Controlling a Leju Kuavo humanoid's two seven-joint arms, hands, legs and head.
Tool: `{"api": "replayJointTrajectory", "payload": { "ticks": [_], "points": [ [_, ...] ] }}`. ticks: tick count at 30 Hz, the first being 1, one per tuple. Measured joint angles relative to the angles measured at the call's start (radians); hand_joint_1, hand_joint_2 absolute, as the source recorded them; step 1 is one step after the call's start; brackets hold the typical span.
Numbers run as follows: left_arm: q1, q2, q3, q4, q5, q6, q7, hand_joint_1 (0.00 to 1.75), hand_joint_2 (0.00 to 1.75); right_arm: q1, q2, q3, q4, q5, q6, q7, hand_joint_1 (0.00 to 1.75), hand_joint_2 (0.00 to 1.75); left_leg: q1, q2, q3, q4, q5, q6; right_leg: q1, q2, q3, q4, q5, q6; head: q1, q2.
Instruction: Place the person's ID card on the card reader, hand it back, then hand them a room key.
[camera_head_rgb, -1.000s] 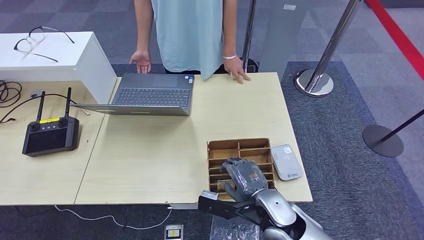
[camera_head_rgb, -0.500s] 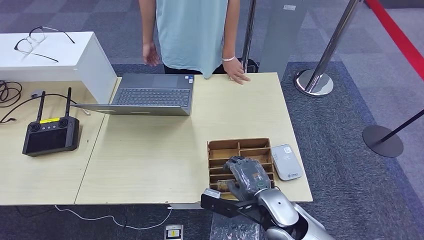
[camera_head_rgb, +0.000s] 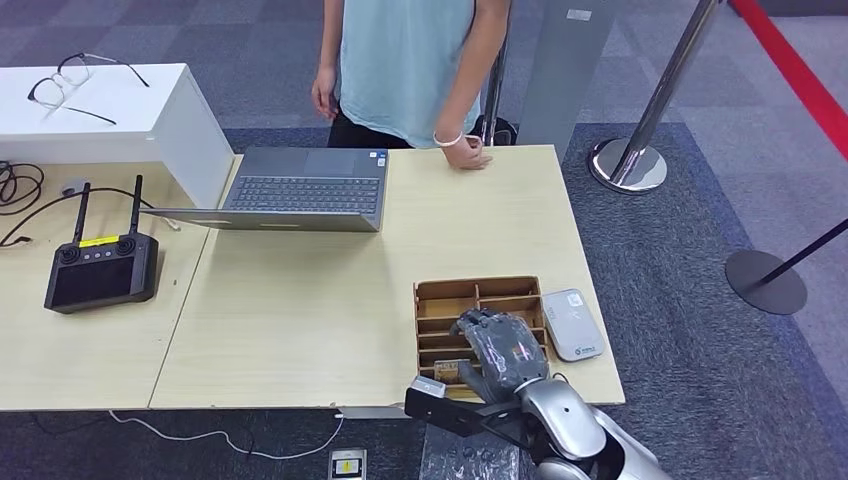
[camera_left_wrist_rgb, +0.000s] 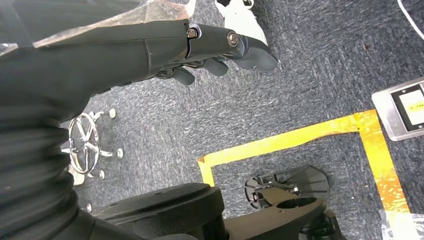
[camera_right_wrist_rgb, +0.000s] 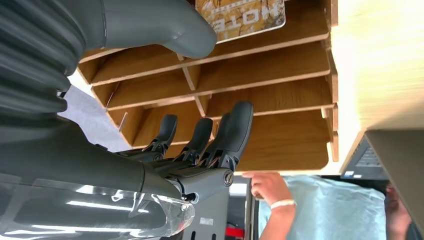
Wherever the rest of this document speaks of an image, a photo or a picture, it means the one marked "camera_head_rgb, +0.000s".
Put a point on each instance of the person's left hand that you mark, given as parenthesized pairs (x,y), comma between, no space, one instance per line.
(467,156)

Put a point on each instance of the person's right hand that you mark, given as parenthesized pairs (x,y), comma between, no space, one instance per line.
(324,93)

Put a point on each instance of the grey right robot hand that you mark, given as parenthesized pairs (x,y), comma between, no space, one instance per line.
(507,351)

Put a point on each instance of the brown hotel key card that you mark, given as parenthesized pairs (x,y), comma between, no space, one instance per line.
(447,371)

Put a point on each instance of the wooden card organizer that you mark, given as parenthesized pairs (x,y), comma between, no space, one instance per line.
(450,308)

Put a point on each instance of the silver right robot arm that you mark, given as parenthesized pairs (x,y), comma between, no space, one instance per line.
(570,417)

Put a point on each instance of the person's left forearm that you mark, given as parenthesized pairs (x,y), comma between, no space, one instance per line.
(474,73)

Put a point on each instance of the person's right forearm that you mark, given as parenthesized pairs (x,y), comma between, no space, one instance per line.
(331,33)

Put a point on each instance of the grey card reader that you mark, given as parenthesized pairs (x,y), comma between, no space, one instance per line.
(573,324)

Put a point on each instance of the person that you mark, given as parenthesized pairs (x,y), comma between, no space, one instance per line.
(404,66)

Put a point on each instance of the chrome pole with black base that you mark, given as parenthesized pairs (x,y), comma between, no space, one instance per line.
(495,99)

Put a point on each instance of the grey open laptop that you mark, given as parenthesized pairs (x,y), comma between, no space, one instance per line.
(305,194)

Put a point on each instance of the clear plastic sheet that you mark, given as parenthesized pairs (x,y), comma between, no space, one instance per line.
(457,460)

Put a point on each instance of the grey pillar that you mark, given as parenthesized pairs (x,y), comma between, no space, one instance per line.
(563,66)

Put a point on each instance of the white box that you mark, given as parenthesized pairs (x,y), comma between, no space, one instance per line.
(193,154)

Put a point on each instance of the metal floor socket plate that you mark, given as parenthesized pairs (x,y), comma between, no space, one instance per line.
(346,466)

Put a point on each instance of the small grey adapter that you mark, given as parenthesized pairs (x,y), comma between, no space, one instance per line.
(73,188)

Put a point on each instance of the black remote controller with antennas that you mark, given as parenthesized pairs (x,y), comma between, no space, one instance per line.
(100,280)

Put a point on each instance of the red barrier belt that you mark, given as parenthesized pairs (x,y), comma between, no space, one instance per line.
(795,73)

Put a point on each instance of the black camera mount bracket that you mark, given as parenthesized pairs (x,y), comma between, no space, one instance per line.
(450,414)

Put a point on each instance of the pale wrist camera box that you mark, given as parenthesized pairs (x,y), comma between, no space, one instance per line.
(428,387)

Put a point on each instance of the chrome stanchion post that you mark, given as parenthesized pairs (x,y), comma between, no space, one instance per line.
(628,167)

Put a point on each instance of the black stanchion post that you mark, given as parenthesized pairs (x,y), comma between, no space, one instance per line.
(765,283)

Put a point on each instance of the black frame eyeglasses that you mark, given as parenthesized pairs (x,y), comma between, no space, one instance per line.
(49,94)

